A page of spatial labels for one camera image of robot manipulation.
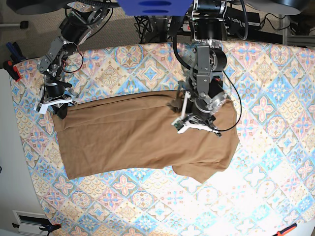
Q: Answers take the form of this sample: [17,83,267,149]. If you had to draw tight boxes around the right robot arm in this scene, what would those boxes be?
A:
[34,0,119,119]

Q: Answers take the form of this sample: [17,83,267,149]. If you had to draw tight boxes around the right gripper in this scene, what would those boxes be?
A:
[35,82,78,119]

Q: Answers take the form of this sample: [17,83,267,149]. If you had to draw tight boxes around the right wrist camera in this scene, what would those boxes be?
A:
[34,103,42,114]

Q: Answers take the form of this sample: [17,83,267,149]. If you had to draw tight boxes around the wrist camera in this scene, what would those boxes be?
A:
[34,103,42,114]
[172,119,184,133]

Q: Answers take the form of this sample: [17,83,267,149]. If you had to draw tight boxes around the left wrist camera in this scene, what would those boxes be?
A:
[172,119,184,133]

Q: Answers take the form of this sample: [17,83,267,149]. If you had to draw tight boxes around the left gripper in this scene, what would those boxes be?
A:
[174,91,221,137]

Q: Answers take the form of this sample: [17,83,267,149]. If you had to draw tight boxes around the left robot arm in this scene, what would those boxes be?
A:
[169,0,230,137]

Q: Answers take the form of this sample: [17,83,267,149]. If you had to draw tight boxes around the patterned tablecloth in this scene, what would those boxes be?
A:
[11,42,315,236]

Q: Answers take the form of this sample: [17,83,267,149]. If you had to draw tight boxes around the white vent panel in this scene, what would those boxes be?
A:
[12,210,50,236]

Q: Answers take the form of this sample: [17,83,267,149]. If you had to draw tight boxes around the black orange clamp bottom left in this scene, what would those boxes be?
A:
[39,224,62,233]

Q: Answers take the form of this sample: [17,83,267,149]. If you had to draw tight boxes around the orange black clamp bottom right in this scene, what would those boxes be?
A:
[275,223,297,236]

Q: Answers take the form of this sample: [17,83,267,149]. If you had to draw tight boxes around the brown t-shirt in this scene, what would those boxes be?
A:
[52,91,239,183]

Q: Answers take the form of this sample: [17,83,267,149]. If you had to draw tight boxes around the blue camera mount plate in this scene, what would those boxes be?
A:
[117,0,193,16]

